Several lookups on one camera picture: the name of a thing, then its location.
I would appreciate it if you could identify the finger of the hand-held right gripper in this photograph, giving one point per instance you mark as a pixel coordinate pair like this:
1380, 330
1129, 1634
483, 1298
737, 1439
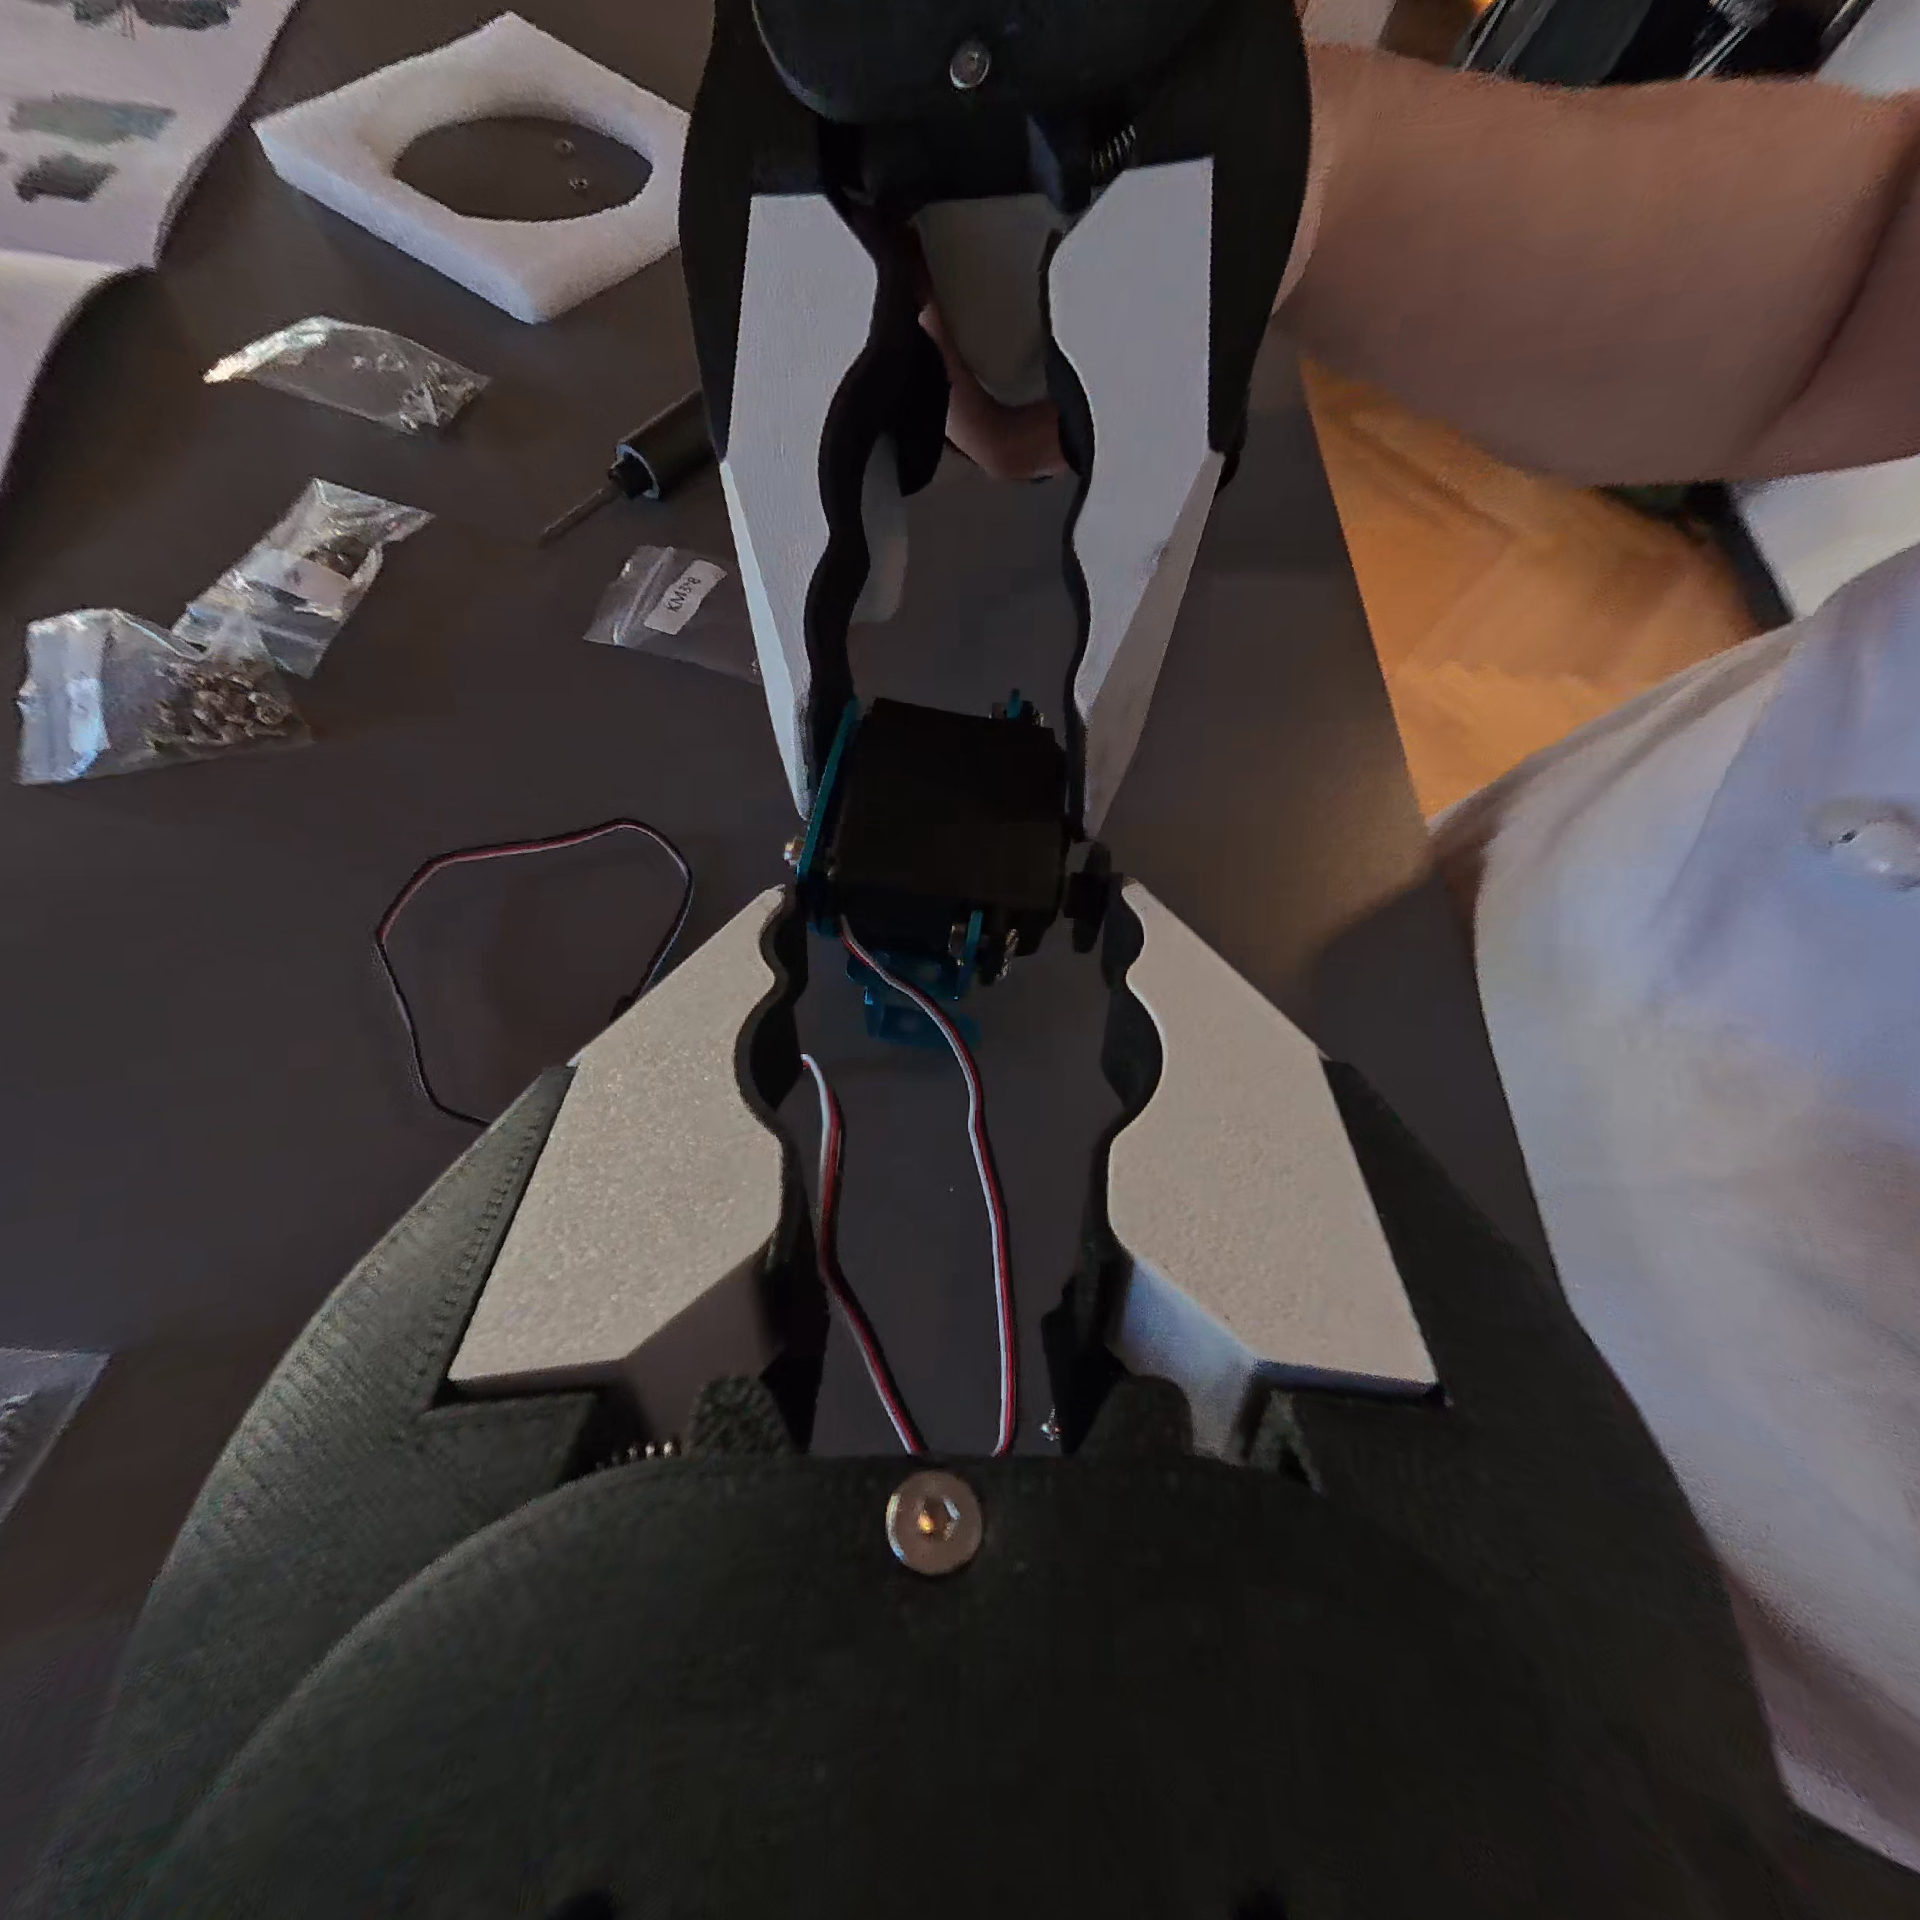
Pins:
1155, 451
772, 451

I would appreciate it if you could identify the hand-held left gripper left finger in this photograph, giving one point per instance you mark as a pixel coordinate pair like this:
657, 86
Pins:
628, 1185

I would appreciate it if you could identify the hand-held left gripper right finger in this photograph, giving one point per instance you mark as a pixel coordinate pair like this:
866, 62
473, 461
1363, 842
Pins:
1260, 1185

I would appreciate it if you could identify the black servo with blue bracket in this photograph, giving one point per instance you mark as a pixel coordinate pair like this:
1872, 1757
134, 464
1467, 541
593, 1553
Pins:
945, 810

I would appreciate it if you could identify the person's right forearm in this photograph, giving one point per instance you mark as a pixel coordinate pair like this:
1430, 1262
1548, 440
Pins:
1574, 299

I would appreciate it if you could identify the dark desk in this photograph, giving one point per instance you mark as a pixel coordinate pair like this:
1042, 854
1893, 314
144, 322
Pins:
225, 975

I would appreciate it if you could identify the person's right hand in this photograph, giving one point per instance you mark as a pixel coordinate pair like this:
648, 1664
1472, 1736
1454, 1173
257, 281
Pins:
996, 442

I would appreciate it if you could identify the black screwdriver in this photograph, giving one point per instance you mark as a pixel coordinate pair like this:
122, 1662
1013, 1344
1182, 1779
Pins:
660, 451

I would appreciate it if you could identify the clear screw bag white label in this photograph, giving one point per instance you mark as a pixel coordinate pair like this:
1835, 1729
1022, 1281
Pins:
674, 609

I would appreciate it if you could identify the clear plastic screw bag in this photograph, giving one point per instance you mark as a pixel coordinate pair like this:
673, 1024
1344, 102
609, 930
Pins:
44, 1424
358, 376

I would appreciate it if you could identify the person's white shirt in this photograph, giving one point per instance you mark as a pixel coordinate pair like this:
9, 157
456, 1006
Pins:
1723, 1125

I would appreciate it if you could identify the long clear screw bag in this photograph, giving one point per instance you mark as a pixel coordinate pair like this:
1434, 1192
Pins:
300, 579

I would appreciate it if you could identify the bag full of screws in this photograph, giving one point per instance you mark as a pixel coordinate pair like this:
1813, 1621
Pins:
164, 705

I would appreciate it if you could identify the white earbud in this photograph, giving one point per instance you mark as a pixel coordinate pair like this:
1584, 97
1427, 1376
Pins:
1868, 840

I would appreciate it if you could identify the white instruction booklet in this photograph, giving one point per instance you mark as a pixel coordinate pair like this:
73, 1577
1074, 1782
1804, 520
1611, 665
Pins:
89, 59

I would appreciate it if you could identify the white foam frame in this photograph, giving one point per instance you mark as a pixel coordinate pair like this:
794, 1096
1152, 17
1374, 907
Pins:
339, 158

